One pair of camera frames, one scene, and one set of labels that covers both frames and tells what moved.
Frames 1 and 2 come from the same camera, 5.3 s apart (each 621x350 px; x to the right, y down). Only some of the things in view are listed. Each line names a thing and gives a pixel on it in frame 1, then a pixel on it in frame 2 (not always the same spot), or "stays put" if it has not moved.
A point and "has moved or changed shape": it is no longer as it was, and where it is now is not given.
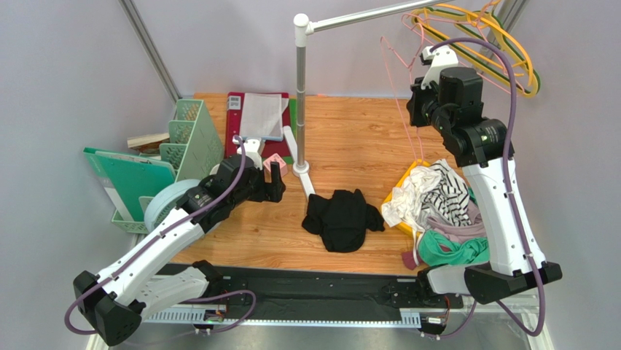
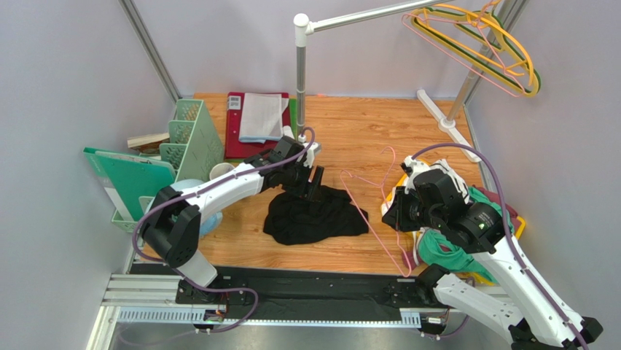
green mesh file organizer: [193, 149] stays put
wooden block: [148, 144] stays put
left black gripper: [270, 191] → [301, 190]
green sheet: [294, 128] stays put
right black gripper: [415, 103] → [395, 213]
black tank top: [342, 220] has moved or changed shape
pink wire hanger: [401, 79] → [382, 186]
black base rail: [321, 287] stays put
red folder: [233, 122] stays put
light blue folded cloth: [262, 116] stays put
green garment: [435, 249] stays put
